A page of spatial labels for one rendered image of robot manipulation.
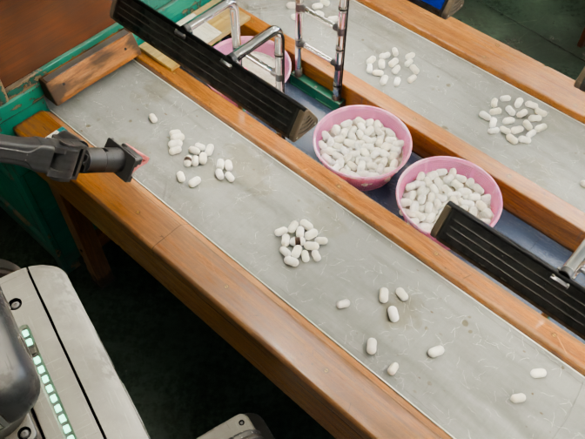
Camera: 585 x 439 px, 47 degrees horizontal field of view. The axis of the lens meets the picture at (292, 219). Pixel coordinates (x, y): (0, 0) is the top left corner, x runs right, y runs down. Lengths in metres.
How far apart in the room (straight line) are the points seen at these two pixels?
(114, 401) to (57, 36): 1.38
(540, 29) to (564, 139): 1.67
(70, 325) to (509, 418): 1.00
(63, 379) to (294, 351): 0.81
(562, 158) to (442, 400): 0.79
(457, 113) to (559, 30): 1.72
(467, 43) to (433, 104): 0.27
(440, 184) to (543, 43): 1.84
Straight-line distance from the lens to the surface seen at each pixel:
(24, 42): 1.91
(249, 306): 1.52
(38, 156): 1.45
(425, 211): 1.73
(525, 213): 1.83
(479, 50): 2.15
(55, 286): 0.80
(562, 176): 1.90
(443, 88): 2.04
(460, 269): 1.61
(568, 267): 1.24
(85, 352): 0.75
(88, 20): 2.00
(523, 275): 1.25
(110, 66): 2.02
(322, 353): 1.46
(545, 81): 2.11
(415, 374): 1.49
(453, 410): 1.48
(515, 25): 3.60
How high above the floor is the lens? 2.09
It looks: 54 degrees down
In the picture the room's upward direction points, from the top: straight up
